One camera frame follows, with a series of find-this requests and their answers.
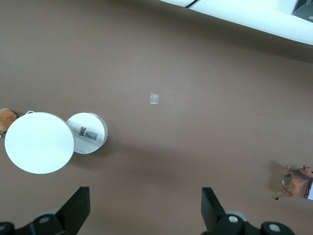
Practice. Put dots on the brown lion statue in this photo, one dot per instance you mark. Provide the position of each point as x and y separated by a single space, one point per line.
297 183

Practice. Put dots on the pale lavender phone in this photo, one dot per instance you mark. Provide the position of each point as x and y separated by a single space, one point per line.
310 191

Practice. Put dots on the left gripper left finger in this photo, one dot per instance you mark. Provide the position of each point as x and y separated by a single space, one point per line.
75 208

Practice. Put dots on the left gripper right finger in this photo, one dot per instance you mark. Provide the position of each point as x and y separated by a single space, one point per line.
211 210

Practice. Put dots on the small clear tape piece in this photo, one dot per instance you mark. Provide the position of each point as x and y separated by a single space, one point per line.
154 98

